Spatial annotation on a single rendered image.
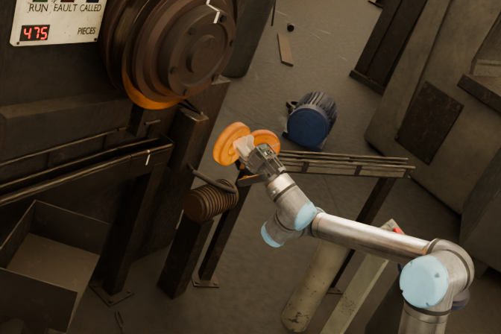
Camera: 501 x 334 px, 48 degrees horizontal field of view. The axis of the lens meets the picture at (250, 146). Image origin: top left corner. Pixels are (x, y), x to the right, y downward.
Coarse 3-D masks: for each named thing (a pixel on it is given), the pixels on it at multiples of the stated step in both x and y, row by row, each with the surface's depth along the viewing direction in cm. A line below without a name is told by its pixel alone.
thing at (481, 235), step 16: (496, 160) 357; (496, 176) 334; (480, 192) 352; (496, 192) 313; (464, 208) 373; (480, 208) 330; (496, 208) 314; (464, 224) 347; (480, 224) 321; (496, 224) 318; (464, 240) 329; (480, 240) 324; (496, 240) 321; (480, 256) 327; (496, 256) 324; (480, 272) 331
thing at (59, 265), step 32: (32, 224) 151; (64, 224) 150; (96, 224) 150; (0, 256) 131; (32, 256) 146; (64, 256) 150; (96, 256) 154; (0, 288) 127; (32, 288) 127; (64, 288) 126; (32, 320) 131; (64, 320) 131
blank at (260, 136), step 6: (252, 132) 217; (258, 132) 216; (264, 132) 216; (270, 132) 218; (258, 138) 216; (264, 138) 216; (270, 138) 217; (276, 138) 218; (258, 144) 217; (270, 144) 219; (276, 144) 219; (276, 150) 221
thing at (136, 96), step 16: (144, 0) 150; (160, 0) 152; (128, 16) 151; (144, 16) 151; (128, 32) 150; (112, 48) 156; (128, 48) 153; (112, 64) 160; (128, 64) 157; (128, 80) 160; (128, 96) 165; (144, 96) 170
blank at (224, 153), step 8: (232, 128) 184; (240, 128) 185; (248, 128) 189; (224, 136) 182; (232, 136) 183; (240, 136) 188; (216, 144) 183; (224, 144) 182; (216, 152) 184; (224, 152) 185; (232, 152) 191; (216, 160) 188; (224, 160) 188; (232, 160) 192
